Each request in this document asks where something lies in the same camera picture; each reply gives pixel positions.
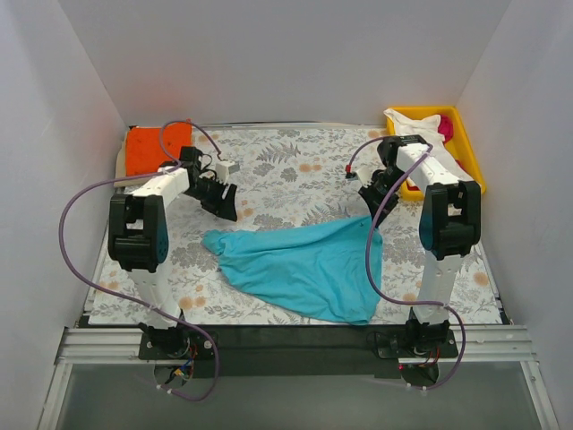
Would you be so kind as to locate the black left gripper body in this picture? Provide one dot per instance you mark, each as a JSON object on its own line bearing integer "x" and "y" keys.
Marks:
{"x": 219, "y": 200}

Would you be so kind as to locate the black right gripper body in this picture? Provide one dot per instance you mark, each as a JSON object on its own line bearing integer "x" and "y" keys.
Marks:
{"x": 373, "y": 197}

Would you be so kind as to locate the turquoise t shirt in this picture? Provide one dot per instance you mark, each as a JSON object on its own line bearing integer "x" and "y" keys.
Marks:
{"x": 327, "y": 271}

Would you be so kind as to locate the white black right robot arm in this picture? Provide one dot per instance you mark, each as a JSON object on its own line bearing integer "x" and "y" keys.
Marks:
{"x": 450, "y": 225}

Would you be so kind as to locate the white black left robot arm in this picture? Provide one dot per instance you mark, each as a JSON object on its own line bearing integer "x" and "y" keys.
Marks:
{"x": 138, "y": 236}

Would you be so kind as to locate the floral patterned table mat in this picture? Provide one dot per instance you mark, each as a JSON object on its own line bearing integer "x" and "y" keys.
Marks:
{"x": 291, "y": 177}

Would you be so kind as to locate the white t shirt in bin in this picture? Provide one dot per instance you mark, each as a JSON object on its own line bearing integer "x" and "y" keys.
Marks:
{"x": 427, "y": 128}

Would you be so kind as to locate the orange folded t shirt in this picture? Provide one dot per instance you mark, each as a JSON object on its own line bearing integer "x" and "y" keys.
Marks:
{"x": 143, "y": 151}

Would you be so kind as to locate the magenta t shirt in bin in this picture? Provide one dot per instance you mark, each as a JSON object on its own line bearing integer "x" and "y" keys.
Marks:
{"x": 446, "y": 130}

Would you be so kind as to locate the yellow plastic bin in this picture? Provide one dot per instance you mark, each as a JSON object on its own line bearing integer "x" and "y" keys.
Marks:
{"x": 460, "y": 146}

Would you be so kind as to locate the beige folded t shirt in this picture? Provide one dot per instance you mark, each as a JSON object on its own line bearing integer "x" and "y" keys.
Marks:
{"x": 121, "y": 177}

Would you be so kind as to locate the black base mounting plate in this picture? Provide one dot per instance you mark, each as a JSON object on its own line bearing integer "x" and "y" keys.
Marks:
{"x": 296, "y": 350}

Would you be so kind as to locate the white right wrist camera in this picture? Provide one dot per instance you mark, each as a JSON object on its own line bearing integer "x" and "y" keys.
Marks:
{"x": 356, "y": 172}

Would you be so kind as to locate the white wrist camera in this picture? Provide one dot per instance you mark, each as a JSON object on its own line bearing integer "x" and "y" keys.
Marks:
{"x": 356, "y": 172}
{"x": 224, "y": 169}

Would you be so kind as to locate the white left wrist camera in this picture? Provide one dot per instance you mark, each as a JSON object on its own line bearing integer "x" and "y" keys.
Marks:
{"x": 224, "y": 169}

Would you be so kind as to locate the aluminium frame rail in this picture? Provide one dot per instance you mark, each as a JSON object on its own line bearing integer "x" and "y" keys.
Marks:
{"x": 484, "y": 343}

